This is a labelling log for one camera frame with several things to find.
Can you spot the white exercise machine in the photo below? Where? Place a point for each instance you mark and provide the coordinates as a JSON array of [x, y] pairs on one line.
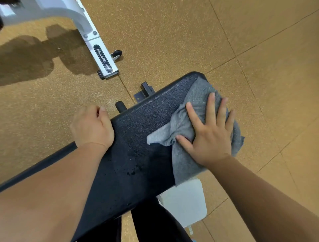
[[84, 22]]

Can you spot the black trousers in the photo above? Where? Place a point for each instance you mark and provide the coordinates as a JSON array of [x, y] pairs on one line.
[[152, 224]]

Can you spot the person's left hand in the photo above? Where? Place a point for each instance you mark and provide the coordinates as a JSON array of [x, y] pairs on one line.
[[92, 127]]

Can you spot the person's right forearm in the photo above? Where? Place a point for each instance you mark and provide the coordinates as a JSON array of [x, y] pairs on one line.
[[261, 204]]

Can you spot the black adjustable weight bench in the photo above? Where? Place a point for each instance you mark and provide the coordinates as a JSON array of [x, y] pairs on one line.
[[139, 139]]

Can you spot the white plastic container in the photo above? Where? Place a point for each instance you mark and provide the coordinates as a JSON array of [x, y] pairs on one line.
[[187, 202]]

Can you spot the person's right hand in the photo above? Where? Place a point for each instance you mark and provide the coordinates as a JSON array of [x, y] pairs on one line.
[[211, 142]]

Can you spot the person's left forearm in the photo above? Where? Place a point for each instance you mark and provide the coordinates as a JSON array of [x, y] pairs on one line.
[[49, 197]]

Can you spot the grey cleaning cloth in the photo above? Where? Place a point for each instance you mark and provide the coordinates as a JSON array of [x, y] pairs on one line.
[[184, 164]]

